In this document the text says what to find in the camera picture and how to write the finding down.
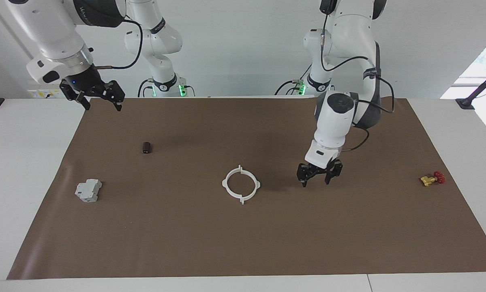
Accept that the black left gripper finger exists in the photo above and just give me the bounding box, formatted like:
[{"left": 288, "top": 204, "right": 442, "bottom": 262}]
[
  {"left": 297, "top": 164, "right": 311, "bottom": 188},
  {"left": 325, "top": 160, "right": 343, "bottom": 185}
]

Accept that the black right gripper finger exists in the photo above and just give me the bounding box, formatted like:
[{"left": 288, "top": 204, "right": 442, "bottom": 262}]
[
  {"left": 104, "top": 80, "right": 126, "bottom": 112},
  {"left": 75, "top": 91, "right": 92, "bottom": 111}
]

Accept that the white half pipe clamp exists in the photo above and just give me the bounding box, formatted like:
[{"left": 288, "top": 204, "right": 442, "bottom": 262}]
[
  {"left": 222, "top": 165, "right": 244, "bottom": 204},
  {"left": 239, "top": 165, "right": 262, "bottom": 205}
]

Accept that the yellow labelled power strip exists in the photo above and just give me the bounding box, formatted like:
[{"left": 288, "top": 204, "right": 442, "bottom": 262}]
[{"left": 27, "top": 88, "right": 63, "bottom": 99}]

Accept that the brown paper table mat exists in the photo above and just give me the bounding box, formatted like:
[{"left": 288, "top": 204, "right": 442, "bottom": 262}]
[{"left": 6, "top": 97, "right": 486, "bottom": 280}]

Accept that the white circuit breaker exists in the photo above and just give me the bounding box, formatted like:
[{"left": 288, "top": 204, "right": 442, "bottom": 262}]
[{"left": 75, "top": 179, "right": 103, "bottom": 203}]

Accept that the black base cable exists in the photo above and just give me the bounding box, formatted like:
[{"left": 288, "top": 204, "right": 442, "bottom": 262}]
[
  {"left": 137, "top": 78, "right": 155, "bottom": 98},
  {"left": 273, "top": 64, "right": 313, "bottom": 97}
]

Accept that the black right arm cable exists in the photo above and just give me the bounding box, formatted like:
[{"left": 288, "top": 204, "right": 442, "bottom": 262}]
[{"left": 92, "top": 18, "right": 144, "bottom": 70}]

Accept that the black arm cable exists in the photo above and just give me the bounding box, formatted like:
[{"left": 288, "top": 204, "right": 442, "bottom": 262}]
[
  {"left": 92, "top": 18, "right": 144, "bottom": 70},
  {"left": 319, "top": 0, "right": 396, "bottom": 153}
]

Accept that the brass valve red handle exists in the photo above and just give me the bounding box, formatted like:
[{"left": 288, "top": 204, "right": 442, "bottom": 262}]
[{"left": 420, "top": 171, "right": 446, "bottom": 187}]

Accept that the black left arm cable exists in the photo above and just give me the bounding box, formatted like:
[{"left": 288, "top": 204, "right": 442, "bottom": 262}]
[{"left": 319, "top": 0, "right": 396, "bottom": 153}]

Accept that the black camera stand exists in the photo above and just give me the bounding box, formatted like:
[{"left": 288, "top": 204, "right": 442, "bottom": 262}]
[{"left": 456, "top": 65, "right": 486, "bottom": 110}]

